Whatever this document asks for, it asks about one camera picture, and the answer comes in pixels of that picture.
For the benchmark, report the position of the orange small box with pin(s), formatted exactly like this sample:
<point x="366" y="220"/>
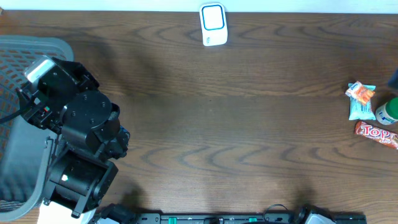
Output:
<point x="360" y="93"/>

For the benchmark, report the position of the green white wipes packet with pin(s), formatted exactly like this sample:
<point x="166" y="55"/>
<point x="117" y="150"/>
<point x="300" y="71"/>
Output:
<point x="359" y="111"/>

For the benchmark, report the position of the green lid jar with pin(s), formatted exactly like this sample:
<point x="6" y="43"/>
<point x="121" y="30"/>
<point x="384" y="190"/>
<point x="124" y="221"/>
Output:
<point x="387" y="113"/>

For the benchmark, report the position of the white barcode scanner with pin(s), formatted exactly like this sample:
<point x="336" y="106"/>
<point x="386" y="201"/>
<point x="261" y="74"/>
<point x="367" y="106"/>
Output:
<point x="213" y="24"/>

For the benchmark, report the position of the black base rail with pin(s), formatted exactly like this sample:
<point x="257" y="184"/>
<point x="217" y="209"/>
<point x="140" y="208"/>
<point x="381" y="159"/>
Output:
<point x="275" y="214"/>

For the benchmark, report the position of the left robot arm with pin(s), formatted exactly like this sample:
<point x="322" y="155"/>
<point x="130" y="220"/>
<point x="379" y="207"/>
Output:
<point x="64" y="97"/>

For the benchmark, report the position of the red chocolate bar wrapper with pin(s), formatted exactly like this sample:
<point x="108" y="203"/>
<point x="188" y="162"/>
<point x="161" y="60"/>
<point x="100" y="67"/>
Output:
<point x="379" y="135"/>

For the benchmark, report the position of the grey plastic mesh basket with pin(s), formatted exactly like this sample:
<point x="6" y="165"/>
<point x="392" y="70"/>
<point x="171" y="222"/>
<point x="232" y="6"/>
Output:
<point x="25" y="149"/>

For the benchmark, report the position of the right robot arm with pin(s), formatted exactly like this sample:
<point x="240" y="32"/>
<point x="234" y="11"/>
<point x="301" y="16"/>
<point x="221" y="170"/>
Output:
<point x="318" y="216"/>

